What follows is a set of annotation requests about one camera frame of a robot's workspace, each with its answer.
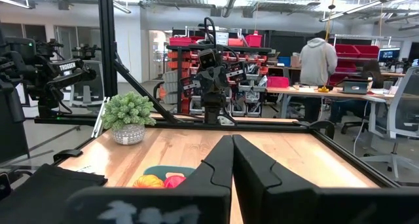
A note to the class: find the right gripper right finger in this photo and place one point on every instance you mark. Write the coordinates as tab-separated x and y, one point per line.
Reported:
255	184

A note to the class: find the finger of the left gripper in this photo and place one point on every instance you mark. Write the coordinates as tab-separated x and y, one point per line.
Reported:
219	81
207	83

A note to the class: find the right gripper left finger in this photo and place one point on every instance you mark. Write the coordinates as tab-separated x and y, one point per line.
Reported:
216	171

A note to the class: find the red toy pepper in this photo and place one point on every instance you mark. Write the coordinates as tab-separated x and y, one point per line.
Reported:
173	182

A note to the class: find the orange toy pumpkin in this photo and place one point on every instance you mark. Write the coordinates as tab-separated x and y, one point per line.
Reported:
147	182

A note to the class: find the black background robot arm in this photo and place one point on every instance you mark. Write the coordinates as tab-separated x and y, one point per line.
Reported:
68	67

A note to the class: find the teal plastic tupperware container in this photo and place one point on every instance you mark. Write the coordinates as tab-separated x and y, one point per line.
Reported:
170	170

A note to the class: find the storage shelf with bins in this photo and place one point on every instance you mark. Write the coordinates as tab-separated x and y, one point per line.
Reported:
252	96

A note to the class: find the tall red plastic bin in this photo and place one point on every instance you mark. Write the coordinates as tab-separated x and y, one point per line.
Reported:
253	40

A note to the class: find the red bin on desk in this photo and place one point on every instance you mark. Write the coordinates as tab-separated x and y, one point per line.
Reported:
278	82

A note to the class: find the wide red plastic bin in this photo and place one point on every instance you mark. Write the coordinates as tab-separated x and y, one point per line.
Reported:
180	41

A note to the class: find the blue plastic bin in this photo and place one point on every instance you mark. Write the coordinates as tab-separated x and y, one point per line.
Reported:
284	61

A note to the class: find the cardboard box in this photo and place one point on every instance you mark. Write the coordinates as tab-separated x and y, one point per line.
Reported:
295	59

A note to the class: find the wooden office desk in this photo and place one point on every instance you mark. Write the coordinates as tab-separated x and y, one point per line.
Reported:
294	91

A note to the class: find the person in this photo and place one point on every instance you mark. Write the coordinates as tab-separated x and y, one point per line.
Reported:
317	63
371	73

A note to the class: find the green potted plant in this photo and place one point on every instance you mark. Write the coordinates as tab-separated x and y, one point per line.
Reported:
127	112

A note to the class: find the black table clamp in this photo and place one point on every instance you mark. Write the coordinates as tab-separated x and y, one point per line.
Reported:
322	125
67	154

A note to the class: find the grey office chair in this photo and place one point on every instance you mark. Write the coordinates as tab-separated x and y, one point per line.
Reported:
86	83

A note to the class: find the grey laptop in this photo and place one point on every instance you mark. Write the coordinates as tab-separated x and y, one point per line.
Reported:
355	87

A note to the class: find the rack with red bins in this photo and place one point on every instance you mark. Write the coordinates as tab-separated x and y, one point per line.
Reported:
357	52

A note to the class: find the small white tag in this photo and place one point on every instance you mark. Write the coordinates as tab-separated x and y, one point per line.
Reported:
85	169

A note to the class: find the computer monitor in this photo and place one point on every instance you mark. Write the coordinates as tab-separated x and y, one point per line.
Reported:
389	54

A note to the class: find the white office chair base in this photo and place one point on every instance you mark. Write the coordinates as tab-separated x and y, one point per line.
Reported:
402	112

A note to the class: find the black folded cloth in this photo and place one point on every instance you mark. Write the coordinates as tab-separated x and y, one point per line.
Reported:
42	191

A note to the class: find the black flat panel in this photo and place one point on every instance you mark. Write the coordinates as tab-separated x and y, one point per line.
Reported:
13	135

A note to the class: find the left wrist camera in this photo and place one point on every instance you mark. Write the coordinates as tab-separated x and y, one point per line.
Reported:
207	58

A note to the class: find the black aluminium rig frame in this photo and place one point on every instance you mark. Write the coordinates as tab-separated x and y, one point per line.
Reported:
108	53

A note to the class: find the silver aluminium rail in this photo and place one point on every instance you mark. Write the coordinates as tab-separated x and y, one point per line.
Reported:
99	119

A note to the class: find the black camera bracket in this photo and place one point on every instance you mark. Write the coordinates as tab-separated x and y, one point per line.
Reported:
5	184

